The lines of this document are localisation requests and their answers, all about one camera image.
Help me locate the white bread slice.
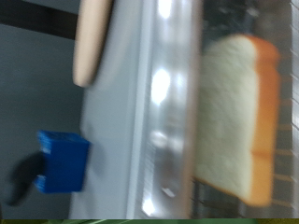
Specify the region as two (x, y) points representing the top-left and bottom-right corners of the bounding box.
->
(193, 33), (282, 208)

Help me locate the silver toaster oven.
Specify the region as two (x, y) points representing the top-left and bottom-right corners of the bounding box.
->
(68, 0), (299, 220)

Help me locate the small wooden cutting board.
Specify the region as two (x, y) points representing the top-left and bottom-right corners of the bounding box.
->
(72, 0), (115, 89)

